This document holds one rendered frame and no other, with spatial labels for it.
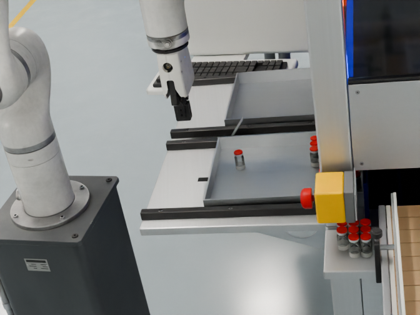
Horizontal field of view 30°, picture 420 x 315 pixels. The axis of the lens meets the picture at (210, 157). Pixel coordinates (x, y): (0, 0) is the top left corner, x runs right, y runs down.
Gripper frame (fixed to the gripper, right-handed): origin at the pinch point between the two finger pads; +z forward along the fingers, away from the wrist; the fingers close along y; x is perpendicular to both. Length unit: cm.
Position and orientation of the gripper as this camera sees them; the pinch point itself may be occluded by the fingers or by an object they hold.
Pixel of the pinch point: (182, 110)
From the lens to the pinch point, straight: 164.5
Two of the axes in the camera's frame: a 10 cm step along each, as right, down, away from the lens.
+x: -9.8, 0.5, 2.1
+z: 1.5, 8.4, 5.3
